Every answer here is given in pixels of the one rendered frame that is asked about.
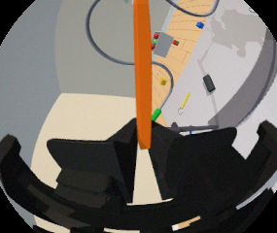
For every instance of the dark grey rectangular block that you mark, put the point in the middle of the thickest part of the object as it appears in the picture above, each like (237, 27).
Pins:
(209, 83)
(174, 124)

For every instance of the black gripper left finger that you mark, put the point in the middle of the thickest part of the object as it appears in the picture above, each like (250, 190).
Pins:
(114, 156)

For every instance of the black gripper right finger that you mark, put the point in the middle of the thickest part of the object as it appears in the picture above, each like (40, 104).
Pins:
(171, 152)

